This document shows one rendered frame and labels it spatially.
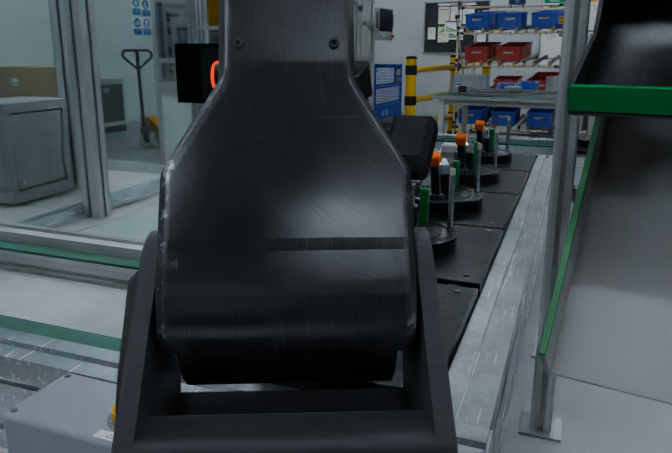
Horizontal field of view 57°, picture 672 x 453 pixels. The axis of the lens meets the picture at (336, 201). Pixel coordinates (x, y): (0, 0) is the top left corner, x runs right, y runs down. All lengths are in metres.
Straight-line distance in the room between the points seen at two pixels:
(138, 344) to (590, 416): 0.61
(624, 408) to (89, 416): 0.54
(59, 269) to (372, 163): 0.84
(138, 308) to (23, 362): 0.47
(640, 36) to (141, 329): 0.50
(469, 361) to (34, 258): 0.66
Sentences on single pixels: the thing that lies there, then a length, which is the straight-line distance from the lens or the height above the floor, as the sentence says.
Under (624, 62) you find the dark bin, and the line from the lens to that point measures 0.56.
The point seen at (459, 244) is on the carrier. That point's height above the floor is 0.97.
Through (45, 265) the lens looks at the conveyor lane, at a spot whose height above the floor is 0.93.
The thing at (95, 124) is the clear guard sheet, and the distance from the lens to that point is 0.96.
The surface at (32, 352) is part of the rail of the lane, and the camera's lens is 0.66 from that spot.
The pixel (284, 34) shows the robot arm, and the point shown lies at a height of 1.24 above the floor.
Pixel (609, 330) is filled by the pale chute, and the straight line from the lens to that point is 0.54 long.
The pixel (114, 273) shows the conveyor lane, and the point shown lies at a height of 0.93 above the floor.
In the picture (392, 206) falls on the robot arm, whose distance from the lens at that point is 0.17.
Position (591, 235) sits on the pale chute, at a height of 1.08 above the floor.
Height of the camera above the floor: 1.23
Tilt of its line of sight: 14 degrees down
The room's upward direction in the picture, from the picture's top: straight up
